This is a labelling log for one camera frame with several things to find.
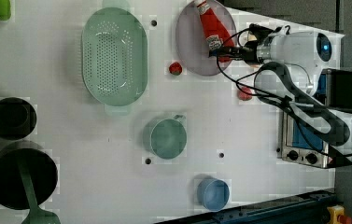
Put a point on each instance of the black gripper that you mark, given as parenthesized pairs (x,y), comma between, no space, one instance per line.
(247,54)

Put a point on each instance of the red ketchup bottle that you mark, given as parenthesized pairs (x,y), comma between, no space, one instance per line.
(215,33)

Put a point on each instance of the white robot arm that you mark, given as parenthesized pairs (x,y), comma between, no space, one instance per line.
(290,67)

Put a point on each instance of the grey oval plate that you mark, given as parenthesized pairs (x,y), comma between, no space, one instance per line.
(191,45)

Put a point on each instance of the red strawberry toy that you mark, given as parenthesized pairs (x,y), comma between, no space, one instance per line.
(244,94)

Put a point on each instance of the small red tomato toy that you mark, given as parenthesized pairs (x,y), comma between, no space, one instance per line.
(175,68)

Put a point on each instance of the green perforated colander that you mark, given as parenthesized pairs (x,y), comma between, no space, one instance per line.
(115,57)

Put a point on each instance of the blue cup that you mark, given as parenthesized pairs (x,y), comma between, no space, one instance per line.
(213,194)

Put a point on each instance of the small black pot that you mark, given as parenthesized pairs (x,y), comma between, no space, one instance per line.
(18,118)

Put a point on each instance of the green cucumber toy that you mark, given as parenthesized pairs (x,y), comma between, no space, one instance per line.
(5,10)

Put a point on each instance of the green spatula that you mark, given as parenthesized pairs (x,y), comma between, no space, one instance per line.
(36,215)

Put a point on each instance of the large black pot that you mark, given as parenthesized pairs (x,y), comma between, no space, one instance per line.
(42,169)

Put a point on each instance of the green cup with handle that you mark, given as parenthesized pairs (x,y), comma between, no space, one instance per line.
(166,138)

